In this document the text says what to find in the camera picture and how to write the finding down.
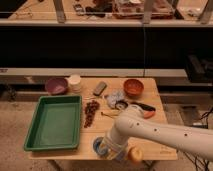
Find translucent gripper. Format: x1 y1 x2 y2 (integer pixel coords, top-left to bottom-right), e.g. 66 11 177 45
100 140 128 161

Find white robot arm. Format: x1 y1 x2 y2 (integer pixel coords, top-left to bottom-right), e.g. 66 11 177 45
102 105 213 162

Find white stacked cups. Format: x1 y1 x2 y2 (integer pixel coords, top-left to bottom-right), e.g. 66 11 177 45
68 74 81 93

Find orange fruit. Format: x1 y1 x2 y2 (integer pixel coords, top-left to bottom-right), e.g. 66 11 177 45
128 146 143 163

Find yellow banana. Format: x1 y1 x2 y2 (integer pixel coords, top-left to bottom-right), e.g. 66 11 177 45
101 111 119 118

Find orange carrot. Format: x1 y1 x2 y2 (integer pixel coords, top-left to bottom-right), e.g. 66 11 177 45
143 111 155 119

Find round black tape measure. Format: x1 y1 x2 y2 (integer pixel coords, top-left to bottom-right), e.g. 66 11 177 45
115 101 128 110

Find bunch of red grapes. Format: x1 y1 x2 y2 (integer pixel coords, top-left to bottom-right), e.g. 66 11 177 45
84 100 100 128

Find wooden table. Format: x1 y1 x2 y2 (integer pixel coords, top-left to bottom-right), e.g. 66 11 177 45
29 77 177 160

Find crumpled plastic bag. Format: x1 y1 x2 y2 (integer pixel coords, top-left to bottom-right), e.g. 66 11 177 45
106 90 125 108

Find orange bowl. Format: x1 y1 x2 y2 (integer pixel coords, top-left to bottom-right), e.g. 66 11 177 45
123 79 144 97

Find grey sponge block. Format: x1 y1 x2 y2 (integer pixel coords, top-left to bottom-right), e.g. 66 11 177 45
93 81 107 96

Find green plastic tray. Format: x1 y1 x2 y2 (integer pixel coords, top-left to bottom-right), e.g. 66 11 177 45
24 95 82 152

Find purple bowl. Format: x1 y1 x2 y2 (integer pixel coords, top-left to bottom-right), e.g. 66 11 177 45
45 78 68 95

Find black floor cables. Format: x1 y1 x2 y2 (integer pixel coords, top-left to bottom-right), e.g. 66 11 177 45
176 106 213 171

